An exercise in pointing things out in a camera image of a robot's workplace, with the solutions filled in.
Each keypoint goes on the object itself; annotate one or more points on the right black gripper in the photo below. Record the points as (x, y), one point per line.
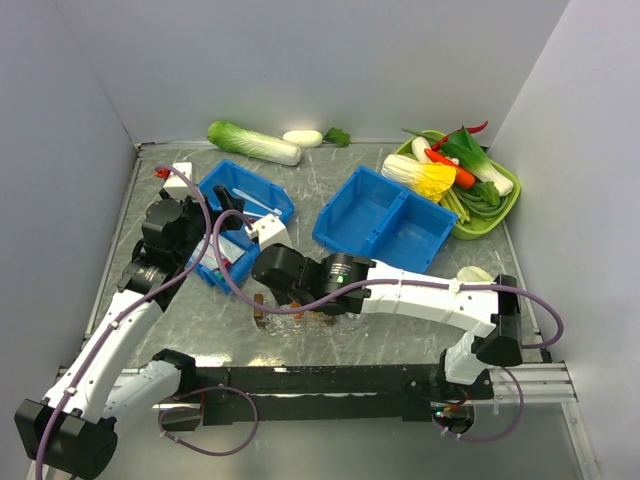
(281, 299)

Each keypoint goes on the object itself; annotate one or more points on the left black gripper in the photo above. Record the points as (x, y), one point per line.
(227, 201)

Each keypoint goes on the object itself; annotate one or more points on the orange toothpaste tube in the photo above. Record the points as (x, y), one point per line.
(298, 315)

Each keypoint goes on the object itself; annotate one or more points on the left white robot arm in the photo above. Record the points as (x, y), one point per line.
(74, 427)

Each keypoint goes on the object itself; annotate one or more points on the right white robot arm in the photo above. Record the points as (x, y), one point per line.
(487, 312)

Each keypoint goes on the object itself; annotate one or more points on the white toothbrush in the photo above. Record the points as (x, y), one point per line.
(257, 202)

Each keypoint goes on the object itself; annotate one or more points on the white toothpaste tube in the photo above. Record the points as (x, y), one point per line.
(229, 252)

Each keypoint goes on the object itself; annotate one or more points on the green vegetable tray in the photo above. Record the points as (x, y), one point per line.
(486, 190)

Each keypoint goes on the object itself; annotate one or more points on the left blue storage bin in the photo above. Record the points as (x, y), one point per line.
(231, 175)

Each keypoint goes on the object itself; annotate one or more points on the blue storage bin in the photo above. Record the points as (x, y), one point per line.
(231, 175)
(377, 218)

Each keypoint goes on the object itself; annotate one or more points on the green napa cabbage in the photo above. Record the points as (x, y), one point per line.
(234, 139)

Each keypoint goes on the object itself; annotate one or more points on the white radish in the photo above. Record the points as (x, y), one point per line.
(304, 138)

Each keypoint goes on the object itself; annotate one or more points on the right blue storage bin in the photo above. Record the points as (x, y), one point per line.
(377, 218)

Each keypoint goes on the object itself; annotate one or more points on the yellow white cabbage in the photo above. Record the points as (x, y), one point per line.
(429, 180)

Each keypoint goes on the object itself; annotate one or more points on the small green cabbage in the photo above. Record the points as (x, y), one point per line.
(473, 274)

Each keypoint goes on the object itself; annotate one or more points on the green beans bundle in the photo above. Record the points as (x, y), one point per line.
(469, 207)

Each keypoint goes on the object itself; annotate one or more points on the orange carrot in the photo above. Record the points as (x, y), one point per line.
(464, 179)

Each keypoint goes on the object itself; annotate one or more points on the bok choy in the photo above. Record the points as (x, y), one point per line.
(462, 145)

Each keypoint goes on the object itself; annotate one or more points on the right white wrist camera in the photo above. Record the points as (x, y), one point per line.
(268, 230)

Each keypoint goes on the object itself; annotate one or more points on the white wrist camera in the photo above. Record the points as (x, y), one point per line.
(174, 185)
(268, 230)

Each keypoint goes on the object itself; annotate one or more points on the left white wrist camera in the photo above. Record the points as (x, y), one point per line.
(174, 185)

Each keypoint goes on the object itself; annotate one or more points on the black base frame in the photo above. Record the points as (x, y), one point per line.
(225, 395)

